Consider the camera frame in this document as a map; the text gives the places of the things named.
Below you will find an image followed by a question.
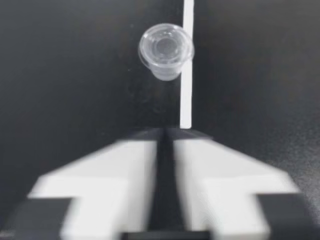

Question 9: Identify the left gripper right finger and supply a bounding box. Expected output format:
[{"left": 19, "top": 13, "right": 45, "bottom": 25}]
[{"left": 165, "top": 127, "right": 316, "bottom": 240}]

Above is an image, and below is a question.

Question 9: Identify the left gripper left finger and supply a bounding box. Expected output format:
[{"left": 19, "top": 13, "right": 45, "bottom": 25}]
[{"left": 4, "top": 127, "right": 166, "bottom": 240}]

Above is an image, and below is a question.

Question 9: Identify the small clear plastic cup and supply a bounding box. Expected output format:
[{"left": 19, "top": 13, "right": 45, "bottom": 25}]
[{"left": 138, "top": 23, "right": 196, "bottom": 82}]

